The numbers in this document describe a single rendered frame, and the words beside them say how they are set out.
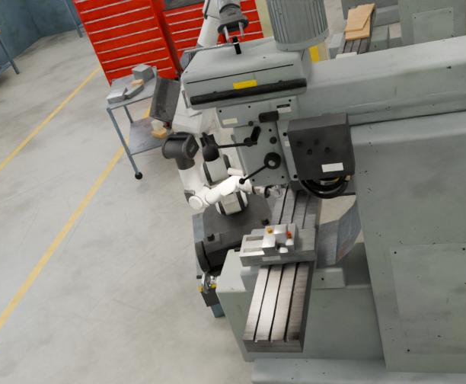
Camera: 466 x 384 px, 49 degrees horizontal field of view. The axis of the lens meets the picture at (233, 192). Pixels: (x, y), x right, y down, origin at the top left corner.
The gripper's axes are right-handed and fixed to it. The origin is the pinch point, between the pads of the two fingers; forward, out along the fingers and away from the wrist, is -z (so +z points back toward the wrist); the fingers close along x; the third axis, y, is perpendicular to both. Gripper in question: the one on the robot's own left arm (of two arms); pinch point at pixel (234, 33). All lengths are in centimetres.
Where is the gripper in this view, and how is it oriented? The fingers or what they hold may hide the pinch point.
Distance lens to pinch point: 208.5
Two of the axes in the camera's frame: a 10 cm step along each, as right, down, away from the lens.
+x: -9.6, 2.3, 1.4
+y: -2.3, -4.1, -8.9
